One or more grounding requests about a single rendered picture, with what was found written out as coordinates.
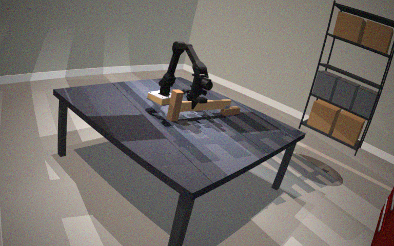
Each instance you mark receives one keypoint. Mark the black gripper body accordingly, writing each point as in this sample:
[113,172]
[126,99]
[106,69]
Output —
[195,92]

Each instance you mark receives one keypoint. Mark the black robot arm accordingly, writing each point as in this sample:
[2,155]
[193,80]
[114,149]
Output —
[198,67]

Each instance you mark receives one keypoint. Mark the brown wooden rail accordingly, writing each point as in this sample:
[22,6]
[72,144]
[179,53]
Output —
[210,105]

